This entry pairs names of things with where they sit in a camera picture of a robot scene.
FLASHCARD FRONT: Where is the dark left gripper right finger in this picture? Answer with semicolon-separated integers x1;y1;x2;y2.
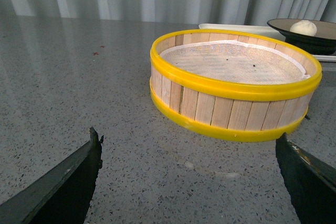
276;133;335;223

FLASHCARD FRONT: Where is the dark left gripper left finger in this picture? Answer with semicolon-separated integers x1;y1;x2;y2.
1;127;103;223

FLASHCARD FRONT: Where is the brown plate with black rim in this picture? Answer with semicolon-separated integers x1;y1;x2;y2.
267;18;335;56

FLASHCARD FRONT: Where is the white steamed bun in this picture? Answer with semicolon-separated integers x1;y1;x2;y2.
289;20;317;36

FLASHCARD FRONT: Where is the white rectangular plastic tray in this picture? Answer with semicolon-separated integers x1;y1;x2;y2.
198;24;335;62

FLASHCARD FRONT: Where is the yellow rimmed wooden steamer basket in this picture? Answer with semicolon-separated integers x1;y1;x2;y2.
150;29;322;142

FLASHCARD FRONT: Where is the white mesh steamer liner cloth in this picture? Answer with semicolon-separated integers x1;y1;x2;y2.
160;40;310;85

